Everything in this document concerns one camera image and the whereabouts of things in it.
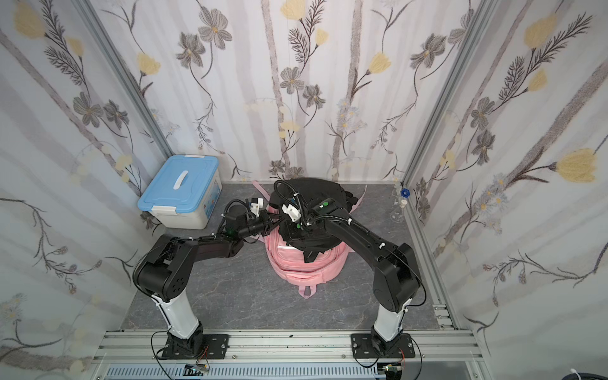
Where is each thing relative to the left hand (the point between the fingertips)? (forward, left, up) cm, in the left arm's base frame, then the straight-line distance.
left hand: (287, 215), depth 87 cm
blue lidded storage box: (+11, +41, 0) cm, 43 cm away
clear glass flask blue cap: (+15, -50, -7) cm, 52 cm away
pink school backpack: (-12, -1, -14) cm, 19 cm away
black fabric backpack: (-4, -3, +13) cm, 14 cm away
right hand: (-10, 0, +3) cm, 11 cm away
